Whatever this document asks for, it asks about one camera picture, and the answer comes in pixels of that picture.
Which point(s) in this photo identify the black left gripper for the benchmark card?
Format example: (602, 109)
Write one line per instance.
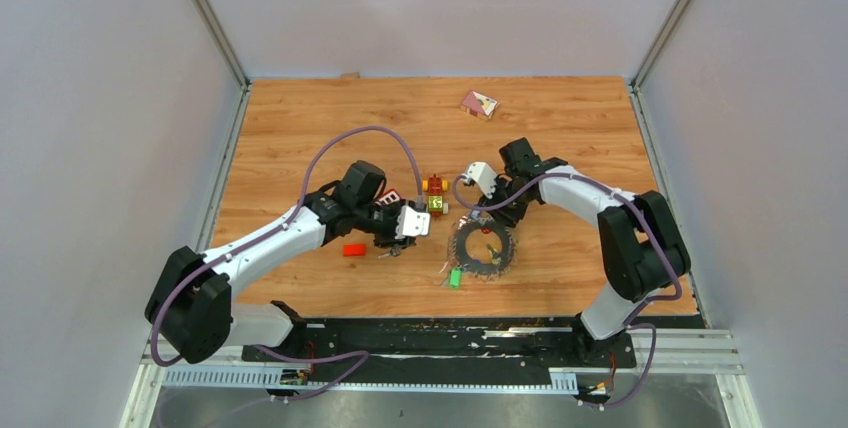
(390, 240)

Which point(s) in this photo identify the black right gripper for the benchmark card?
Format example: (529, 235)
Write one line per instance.
(507, 217)

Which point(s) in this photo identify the key with black tag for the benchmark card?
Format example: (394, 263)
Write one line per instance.
(394, 251)

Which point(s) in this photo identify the green key tag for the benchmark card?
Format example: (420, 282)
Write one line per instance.
(454, 278)

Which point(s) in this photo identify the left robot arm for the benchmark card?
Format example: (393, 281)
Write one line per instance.
(193, 305)

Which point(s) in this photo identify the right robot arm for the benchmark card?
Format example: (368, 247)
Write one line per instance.
(643, 254)

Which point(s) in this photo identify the red window toy brick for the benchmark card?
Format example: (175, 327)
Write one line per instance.
(388, 197)

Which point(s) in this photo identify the small red toy brick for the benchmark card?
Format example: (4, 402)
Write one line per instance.
(354, 250)

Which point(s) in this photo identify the red toy brick car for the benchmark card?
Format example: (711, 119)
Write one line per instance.
(436, 188)

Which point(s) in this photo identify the red patterned card box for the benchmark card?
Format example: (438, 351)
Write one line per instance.
(479, 105)

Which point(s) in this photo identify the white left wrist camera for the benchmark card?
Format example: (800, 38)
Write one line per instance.
(412, 223)

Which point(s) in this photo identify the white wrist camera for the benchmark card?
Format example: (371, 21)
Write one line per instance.
(412, 223)
(482, 175)

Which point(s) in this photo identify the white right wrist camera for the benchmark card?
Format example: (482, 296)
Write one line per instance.
(482, 175)

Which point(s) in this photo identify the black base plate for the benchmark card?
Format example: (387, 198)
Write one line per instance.
(453, 351)

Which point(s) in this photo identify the aluminium frame post left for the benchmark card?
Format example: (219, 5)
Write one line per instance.
(222, 42)

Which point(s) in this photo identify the aluminium frame post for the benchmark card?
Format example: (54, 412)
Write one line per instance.
(222, 42)
(664, 35)

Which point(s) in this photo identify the aluminium frame post right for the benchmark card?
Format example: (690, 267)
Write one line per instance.
(664, 35)

